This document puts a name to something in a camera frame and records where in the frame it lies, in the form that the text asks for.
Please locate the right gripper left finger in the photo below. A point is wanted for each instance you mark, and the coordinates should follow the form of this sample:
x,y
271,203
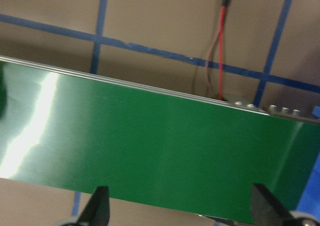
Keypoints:
x,y
97,210

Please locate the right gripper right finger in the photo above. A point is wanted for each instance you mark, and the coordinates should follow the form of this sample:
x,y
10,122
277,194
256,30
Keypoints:
x,y
266,209

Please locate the green conveyor belt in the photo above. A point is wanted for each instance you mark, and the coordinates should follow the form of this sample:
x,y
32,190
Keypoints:
x,y
78,131

